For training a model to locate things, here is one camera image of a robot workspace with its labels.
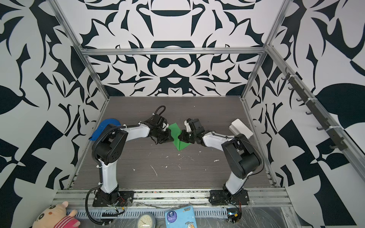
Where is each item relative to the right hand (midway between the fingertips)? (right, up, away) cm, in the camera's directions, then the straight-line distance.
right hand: (178, 136), depth 90 cm
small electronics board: (+28, -36, -19) cm, 49 cm away
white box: (+39, +5, +5) cm, 39 cm away
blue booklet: (+3, -33, -25) cm, 41 cm away
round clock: (-14, -34, -26) cm, 44 cm away
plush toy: (-53, -31, -27) cm, 67 cm away
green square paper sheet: (-2, +2, +6) cm, 6 cm away
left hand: (-2, -1, +4) cm, 5 cm away
